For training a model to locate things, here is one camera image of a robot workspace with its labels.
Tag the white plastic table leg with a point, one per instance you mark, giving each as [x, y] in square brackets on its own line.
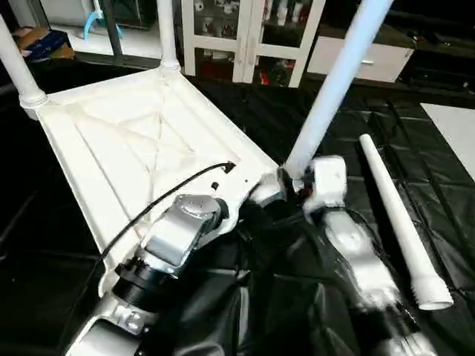
[168, 33]
[404, 222]
[18, 70]
[334, 81]

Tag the white plastic table top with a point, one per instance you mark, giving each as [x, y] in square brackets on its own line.
[133, 141]

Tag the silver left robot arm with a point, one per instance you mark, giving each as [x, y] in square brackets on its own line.
[171, 237]

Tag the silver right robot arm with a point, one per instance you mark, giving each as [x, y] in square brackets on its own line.
[364, 267]

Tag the black work mat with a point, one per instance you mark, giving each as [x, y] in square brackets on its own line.
[297, 297]

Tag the white drawer unit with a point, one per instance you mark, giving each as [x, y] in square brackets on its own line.
[371, 63]

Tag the white glass door cabinet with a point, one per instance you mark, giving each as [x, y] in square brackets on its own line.
[245, 37]

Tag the white flat panel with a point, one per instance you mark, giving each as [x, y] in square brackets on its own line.
[453, 133]

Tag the grey metal pole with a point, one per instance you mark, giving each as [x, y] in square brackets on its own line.
[113, 33]

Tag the light blue plastic item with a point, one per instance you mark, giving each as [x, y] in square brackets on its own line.
[93, 22]

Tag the blue flat box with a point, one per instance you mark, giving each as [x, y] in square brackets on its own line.
[44, 43]

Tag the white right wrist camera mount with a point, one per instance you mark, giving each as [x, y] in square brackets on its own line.
[325, 182]

